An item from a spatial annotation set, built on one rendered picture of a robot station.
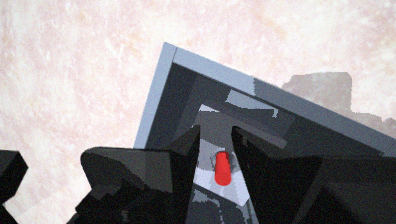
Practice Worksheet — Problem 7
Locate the red peg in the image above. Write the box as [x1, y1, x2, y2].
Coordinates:
[215, 152, 232, 186]

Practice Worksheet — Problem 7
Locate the grey open box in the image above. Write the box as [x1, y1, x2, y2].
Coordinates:
[133, 42, 396, 224]

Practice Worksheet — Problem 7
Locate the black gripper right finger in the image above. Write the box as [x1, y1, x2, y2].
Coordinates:
[231, 126, 396, 224]

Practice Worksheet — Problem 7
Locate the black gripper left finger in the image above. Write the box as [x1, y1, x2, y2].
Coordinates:
[80, 125, 200, 224]

